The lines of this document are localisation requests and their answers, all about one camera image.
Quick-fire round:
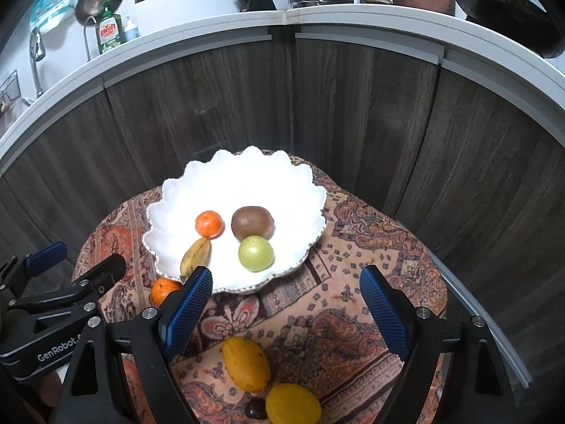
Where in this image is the hanging metal pan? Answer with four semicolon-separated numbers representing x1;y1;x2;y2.
75;0;123;26

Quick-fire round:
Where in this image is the green dish soap bottle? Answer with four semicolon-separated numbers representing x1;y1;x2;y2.
96;0;125;55

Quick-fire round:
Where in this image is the white soap dispenser bottle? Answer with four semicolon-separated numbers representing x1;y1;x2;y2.
124;16;140;41

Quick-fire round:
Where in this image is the paisley patterned table cloth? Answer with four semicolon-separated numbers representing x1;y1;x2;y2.
72;153;449;424

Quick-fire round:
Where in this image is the black frying pan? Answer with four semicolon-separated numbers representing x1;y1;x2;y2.
455;0;564;58

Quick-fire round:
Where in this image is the chrome kitchen faucet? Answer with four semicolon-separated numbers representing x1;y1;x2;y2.
29;28;46;98

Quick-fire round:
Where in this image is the yellow mango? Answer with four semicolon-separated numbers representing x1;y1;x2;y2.
220;336;271;393

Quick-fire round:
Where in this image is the small orange mandarin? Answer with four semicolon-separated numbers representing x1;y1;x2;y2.
195;211;224;239

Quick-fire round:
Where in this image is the white scalloped fruit bowl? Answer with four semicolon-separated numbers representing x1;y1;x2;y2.
143;147;327;294

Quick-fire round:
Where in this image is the yellow lemon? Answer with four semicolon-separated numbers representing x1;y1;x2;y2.
265;383;322;424

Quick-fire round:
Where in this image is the small yellow banana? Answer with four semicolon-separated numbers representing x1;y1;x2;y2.
180;236;212;283

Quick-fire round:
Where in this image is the green apple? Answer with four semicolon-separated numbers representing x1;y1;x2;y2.
238;235;275;273

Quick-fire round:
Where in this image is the brown kiwi fruit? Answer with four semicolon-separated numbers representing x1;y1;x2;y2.
231;206;275;241

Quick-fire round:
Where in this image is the wire sink rack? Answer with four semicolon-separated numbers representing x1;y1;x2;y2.
0;70;21;114

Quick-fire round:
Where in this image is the large orange mandarin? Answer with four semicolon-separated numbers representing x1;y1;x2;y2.
149;278;182;307

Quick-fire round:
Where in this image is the dark plum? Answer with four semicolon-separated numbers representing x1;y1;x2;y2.
244;397;268;420

